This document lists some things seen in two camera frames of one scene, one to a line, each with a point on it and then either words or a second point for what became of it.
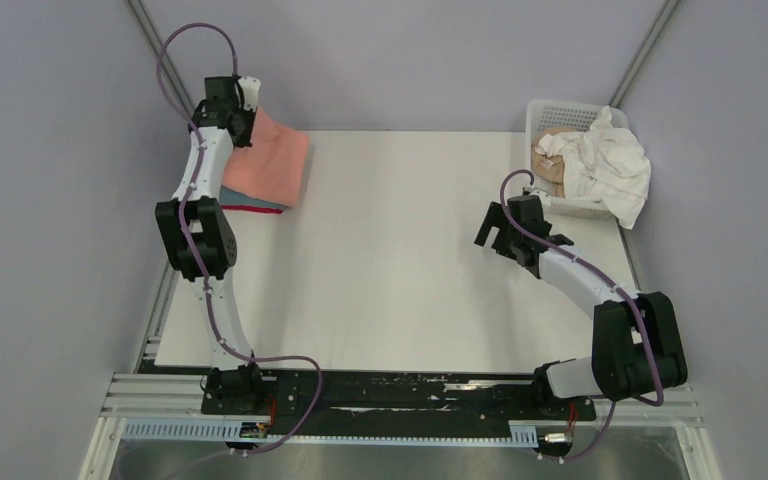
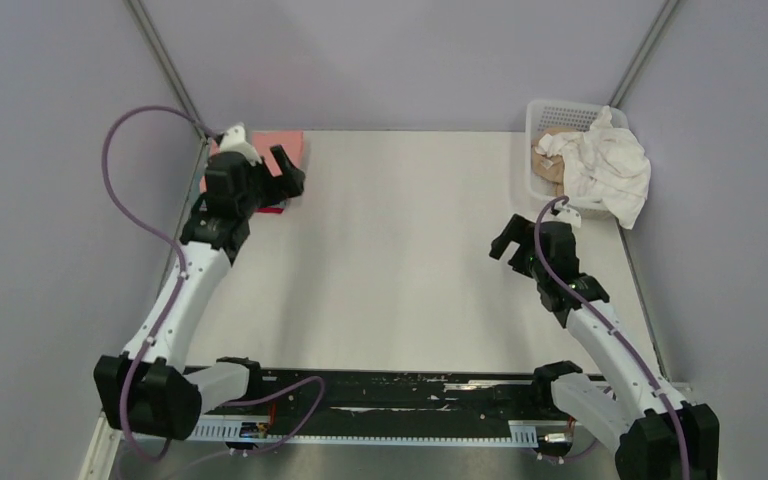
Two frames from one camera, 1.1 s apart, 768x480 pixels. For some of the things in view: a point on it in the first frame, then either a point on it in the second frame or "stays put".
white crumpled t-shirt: x=604 y=163 stays put
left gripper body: x=247 y=119 -> x=262 y=188
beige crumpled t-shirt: x=550 y=169 stays put
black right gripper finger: x=495 y=217 -> x=516 y=230
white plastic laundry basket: x=564 y=116 stays put
